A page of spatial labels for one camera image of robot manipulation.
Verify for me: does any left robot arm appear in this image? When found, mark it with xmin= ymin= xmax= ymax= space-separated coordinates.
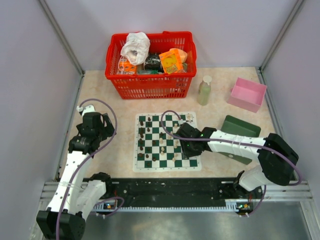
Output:
xmin=36 ymin=105 xmax=115 ymax=240

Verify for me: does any green white chess mat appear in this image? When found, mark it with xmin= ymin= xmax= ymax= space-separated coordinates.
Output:
xmin=133 ymin=112 xmax=202 ymax=173

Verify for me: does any green liquid bottle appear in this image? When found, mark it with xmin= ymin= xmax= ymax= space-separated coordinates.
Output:
xmin=197 ymin=75 xmax=212 ymax=106

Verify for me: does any black wrapped package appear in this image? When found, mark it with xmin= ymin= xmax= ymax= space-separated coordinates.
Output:
xmin=143 ymin=53 xmax=162 ymax=72

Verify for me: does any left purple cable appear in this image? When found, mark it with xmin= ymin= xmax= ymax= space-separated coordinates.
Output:
xmin=55 ymin=98 xmax=125 ymax=240

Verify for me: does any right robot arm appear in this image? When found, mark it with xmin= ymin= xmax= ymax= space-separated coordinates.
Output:
xmin=175 ymin=122 xmax=299 ymax=198

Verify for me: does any dark green box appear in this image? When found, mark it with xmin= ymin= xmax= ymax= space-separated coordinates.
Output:
xmin=220 ymin=115 xmax=261 ymax=165

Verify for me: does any white crumpled plastic bag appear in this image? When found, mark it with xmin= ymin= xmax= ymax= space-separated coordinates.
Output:
xmin=120 ymin=32 xmax=151 ymax=66

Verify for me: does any pink open box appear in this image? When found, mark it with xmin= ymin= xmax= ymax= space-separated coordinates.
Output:
xmin=226 ymin=77 xmax=267 ymax=113

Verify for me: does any red plastic basket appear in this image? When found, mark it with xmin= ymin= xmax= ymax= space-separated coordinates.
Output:
xmin=105 ymin=31 xmax=197 ymax=100

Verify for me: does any aluminium frame rail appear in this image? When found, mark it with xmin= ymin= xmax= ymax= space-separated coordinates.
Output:
xmin=37 ymin=0 xmax=86 ymax=76

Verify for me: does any dark queen chess piece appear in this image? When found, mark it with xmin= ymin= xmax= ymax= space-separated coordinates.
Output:
xmin=138 ymin=138 xmax=144 ymax=146

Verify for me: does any orange snack box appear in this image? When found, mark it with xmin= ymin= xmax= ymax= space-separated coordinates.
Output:
xmin=159 ymin=48 xmax=188 ymax=74

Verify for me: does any small orange packet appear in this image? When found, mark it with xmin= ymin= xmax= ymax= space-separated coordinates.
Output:
xmin=117 ymin=56 xmax=137 ymax=75

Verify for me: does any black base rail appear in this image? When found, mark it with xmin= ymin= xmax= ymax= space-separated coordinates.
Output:
xmin=100 ymin=177 xmax=262 ymax=208

